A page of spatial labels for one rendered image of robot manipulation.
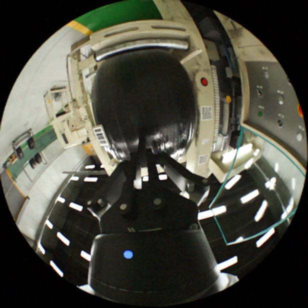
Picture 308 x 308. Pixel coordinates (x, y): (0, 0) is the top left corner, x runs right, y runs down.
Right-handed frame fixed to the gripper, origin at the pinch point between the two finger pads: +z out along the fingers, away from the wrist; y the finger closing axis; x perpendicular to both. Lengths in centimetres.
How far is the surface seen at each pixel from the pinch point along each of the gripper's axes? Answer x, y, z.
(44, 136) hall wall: 173, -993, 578
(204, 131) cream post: -5.6, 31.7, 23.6
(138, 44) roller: 33.6, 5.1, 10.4
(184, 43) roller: 34.2, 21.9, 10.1
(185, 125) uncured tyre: 3.3, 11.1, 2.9
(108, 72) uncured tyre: 20.5, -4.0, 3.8
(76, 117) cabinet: 89, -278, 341
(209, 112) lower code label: 4.4, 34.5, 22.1
